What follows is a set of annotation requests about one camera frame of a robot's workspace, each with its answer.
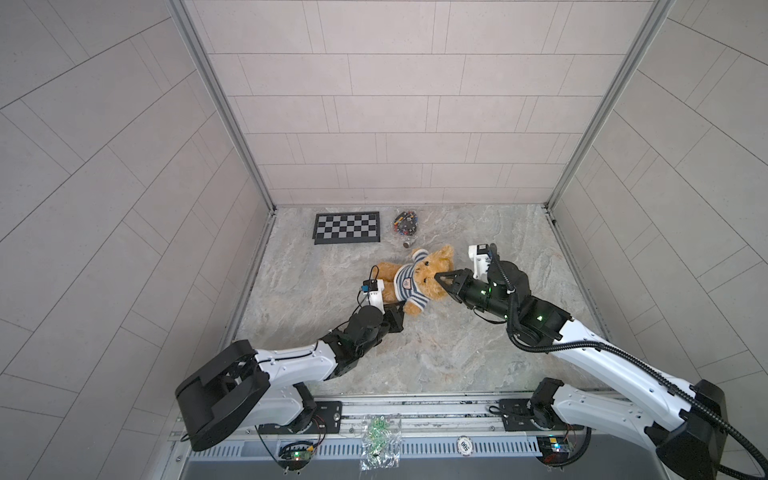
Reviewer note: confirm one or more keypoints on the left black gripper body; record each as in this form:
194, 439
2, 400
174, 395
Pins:
393, 315

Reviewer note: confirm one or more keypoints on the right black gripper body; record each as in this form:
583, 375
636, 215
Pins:
463, 289

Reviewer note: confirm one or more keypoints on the brown teddy bear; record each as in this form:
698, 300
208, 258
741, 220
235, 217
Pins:
436, 262

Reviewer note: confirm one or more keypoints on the striped knit bear sweater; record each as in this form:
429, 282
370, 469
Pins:
405, 285

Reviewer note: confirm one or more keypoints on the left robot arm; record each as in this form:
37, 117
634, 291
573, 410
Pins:
243, 386

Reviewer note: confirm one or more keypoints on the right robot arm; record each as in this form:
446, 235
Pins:
675, 419

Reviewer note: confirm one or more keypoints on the bag of colourful small parts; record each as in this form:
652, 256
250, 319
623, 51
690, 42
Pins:
406, 223

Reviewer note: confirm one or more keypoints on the black white checkerboard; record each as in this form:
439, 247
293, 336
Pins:
346, 228

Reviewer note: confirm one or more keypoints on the clear bag green parts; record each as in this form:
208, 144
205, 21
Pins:
381, 442

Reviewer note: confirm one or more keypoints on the right circuit board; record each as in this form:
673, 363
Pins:
553, 449

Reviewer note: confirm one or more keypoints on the round white sticker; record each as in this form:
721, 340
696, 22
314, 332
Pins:
465, 446

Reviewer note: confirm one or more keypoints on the left green circuit board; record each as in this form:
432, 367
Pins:
295, 456

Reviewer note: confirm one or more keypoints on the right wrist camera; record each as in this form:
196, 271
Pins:
481, 257

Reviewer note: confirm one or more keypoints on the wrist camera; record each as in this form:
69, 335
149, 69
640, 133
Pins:
481, 257
373, 289

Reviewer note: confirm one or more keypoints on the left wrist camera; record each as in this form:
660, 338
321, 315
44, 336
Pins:
373, 289

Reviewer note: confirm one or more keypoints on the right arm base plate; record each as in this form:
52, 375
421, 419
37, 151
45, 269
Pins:
522, 415

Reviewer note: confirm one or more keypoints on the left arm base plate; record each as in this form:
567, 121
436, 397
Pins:
317, 418

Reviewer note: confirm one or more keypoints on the aluminium mounting rail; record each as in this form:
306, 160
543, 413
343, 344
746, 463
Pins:
430, 427

